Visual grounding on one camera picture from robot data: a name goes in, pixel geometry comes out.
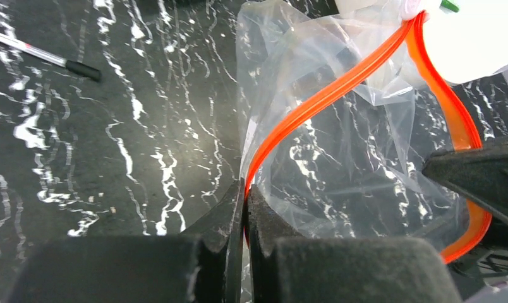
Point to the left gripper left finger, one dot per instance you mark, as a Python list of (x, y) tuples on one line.
[(201, 264)]

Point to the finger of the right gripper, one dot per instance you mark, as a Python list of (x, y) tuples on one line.
[(481, 175)]

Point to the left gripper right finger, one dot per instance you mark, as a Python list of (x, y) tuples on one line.
[(288, 267)]

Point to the clear zip bag orange zipper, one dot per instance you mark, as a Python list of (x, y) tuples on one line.
[(338, 116)]

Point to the white plastic bin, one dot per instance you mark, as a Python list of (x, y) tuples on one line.
[(465, 40)]

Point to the black pen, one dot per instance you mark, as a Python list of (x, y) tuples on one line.
[(73, 66)]

